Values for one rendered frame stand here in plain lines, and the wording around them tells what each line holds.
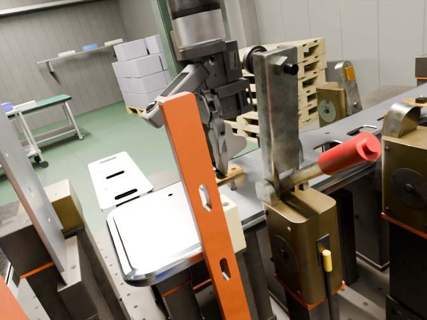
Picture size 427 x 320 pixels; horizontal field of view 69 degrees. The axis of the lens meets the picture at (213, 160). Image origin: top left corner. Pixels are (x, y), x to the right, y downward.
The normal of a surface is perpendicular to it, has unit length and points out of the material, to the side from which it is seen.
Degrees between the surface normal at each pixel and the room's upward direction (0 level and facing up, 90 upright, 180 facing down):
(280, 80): 99
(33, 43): 90
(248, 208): 0
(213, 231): 90
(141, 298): 0
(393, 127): 90
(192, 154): 90
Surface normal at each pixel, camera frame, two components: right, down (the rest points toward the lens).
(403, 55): -0.80, 0.39
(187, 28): -0.33, 0.43
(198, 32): -0.04, 0.40
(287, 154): 0.46, 0.40
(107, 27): 0.55, 0.21
